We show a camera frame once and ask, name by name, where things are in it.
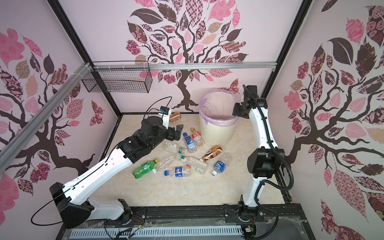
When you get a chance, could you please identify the small clear bottle green cap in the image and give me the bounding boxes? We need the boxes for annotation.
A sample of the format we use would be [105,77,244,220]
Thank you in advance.
[163,142,188,155]

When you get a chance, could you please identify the clear bottle white cap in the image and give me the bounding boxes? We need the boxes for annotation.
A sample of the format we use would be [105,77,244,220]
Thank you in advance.
[152,155,176,174]

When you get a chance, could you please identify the green plastic bottle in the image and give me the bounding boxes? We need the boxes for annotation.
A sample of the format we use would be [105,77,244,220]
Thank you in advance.
[132,159,159,179]

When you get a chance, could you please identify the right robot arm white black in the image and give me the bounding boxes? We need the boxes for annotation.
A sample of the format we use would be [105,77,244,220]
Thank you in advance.
[233,98,294,216]

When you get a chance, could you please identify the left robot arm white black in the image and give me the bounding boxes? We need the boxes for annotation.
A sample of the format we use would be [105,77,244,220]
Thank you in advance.
[50,116,184,229]

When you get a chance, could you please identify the white bin with purple liner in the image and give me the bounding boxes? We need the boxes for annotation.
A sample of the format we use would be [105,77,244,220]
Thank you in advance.
[199,89,239,146]

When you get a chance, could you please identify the red label yellow cap bottle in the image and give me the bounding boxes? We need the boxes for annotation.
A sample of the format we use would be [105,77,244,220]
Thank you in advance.
[191,128,205,147]

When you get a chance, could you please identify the clear bottle blue label cap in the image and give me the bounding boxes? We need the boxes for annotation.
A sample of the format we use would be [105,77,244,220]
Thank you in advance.
[183,133,197,153]

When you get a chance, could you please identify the brown gold coffee bottle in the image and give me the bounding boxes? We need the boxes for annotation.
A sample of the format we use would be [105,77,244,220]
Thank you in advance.
[200,145,223,163]

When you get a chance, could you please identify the pepsi bottle blue cap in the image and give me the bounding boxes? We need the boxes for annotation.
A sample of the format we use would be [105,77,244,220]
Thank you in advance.
[164,166,191,178]

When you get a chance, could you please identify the blue label white cap bottle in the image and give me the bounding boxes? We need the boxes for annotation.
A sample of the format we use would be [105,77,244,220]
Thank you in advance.
[211,153,232,177]

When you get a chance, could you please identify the brown bottle near back wall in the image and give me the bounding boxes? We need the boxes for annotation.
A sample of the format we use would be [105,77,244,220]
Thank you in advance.
[169,112,182,122]

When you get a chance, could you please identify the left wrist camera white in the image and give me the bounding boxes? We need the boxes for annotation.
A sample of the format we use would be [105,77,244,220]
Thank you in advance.
[159,106,172,129]

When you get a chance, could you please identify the aluminium rail back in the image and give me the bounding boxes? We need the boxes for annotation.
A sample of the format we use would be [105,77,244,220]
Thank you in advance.
[93,62,277,71]

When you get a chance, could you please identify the aluminium rail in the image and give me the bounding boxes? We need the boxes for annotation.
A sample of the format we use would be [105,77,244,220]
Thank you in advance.
[93,62,277,71]
[1,63,92,173]

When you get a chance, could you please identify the black wire basket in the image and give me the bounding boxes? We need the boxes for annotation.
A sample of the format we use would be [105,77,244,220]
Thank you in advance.
[82,60,153,94]

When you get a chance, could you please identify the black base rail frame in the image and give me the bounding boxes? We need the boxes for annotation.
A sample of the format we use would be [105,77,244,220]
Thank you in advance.
[56,203,315,240]

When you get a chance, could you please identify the white slotted cable duct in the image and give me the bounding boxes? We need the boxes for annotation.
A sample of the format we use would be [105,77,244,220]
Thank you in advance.
[64,226,242,240]

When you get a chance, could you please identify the aluminium rail left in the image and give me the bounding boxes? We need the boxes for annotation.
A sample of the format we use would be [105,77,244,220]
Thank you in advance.
[1,63,92,173]

